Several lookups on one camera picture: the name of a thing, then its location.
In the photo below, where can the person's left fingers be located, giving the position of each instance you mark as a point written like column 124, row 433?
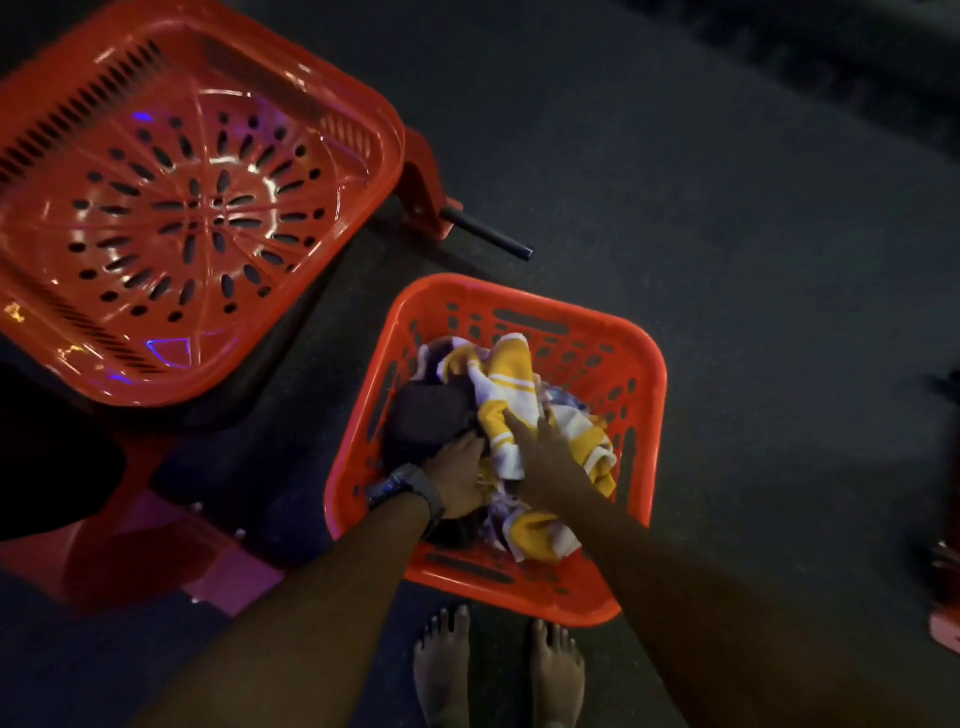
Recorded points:
column 469, row 444

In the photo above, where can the person's foot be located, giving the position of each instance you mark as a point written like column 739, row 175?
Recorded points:
column 556, row 675
column 442, row 667

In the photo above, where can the dark cloth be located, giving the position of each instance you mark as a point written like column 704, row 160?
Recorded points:
column 427, row 420

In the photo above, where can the person's left forearm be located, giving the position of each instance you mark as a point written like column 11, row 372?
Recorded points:
column 315, row 630

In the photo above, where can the person's right forearm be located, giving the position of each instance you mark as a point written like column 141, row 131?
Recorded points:
column 712, row 622

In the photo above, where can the large red perforated laundry basket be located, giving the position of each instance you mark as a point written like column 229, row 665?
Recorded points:
column 187, row 202

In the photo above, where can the person's right fingers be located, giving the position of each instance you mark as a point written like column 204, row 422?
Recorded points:
column 526, row 433

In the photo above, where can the small red laundry basket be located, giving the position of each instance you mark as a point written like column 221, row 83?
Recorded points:
column 600, row 360

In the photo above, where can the red laundry cart frame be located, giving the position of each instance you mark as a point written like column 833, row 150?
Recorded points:
column 127, row 540

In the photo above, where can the white purple patterned cloth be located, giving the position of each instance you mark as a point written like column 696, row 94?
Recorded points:
column 573, row 409

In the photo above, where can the person's right hand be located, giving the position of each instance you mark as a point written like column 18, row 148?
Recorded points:
column 551, row 469

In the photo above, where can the black wristwatch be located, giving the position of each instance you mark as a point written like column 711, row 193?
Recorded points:
column 409, row 487

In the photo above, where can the person's left foot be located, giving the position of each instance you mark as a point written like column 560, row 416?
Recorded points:
column 442, row 667

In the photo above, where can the person's right foot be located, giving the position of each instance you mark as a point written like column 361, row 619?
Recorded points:
column 556, row 675

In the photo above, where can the yellow white striped cloth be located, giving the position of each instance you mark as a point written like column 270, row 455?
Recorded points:
column 510, row 375

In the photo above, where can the red object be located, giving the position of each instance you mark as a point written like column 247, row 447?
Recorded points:
column 946, row 600

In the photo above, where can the person's left hand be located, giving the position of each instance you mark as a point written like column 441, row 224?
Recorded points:
column 461, row 476

